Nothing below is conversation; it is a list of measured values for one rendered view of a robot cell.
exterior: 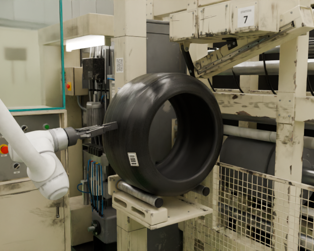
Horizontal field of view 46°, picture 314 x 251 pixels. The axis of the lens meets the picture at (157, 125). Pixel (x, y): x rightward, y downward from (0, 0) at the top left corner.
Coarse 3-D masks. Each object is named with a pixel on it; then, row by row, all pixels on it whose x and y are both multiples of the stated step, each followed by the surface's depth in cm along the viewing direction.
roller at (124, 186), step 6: (120, 186) 187; (126, 186) 183; (132, 186) 180; (126, 192) 184; (132, 192) 177; (138, 192) 174; (144, 192) 171; (144, 198) 169; (150, 198) 166; (156, 198) 163; (156, 204) 162; (162, 204) 164
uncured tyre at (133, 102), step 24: (120, 96) 168; (144, 96) 156; (168, 96) 160; (192, 96) 193; (120, 120) 159; (144, 120) 154; (192, 120) 202; (216, 120) 178; (120, 144) 158; (144, 144) 155; (192, 144) 202; (216, 144) 179; (120, 168) 166; (144, 168) 157; (168, 168) 199; (192, 168) 193; (168, 192) 168
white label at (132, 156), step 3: (129, 153) 155; (132, 153) 154; (135, 153) 153; (129, 156) 155; (132, 156) 155; (135, 156) 154; (129, 159) 156; (132, 159) 155; (135, 159) 154; (132, 162) 156; (135, 162) 155; (132, 165) 156; (135, 165) 155; (138, 165) 155
